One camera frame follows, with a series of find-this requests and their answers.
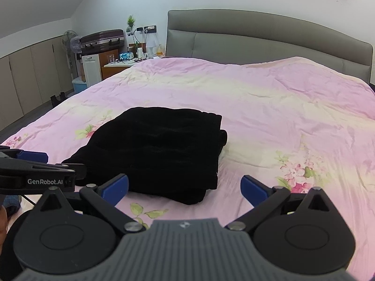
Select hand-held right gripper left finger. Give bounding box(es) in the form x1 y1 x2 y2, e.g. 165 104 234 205
37 174 145 234

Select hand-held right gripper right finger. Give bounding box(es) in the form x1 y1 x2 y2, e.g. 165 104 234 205
225 175 337 233

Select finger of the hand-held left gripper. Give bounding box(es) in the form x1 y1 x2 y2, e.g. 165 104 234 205
29 163 87 187
0 145 49 165

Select black pants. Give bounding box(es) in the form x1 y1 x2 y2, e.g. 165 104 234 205
61 107 228 205

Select person's left forearm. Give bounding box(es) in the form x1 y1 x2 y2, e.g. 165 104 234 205
0 206 8 242

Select pair of black shoes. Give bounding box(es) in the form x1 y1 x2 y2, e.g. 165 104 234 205
50 92 67 107

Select beige built-in cabinets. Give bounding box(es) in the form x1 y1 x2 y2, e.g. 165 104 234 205
0 35 74 131

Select pink floral blanket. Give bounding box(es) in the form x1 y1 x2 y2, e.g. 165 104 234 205
0 55 375 280

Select blue storage bin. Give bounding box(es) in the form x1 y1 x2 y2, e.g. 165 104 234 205
72 77 89 96

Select white small cabinet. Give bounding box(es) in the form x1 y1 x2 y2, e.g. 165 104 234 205
81 54 103 88

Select brown wooden nightstand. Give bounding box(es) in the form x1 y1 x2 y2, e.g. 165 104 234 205
98 49 139 80

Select grey standing fan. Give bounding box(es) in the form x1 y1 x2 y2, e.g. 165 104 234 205
61 30 82 80

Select dark maroon suitcase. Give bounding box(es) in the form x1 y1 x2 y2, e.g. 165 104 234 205
80 29 125 55

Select white table lamp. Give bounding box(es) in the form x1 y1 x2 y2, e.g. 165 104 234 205
146 32 158 59

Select grey upholstered headboard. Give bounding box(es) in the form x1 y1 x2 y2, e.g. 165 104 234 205
166 9 374 84

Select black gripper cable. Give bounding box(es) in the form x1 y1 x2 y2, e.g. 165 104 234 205
18 194 39 207

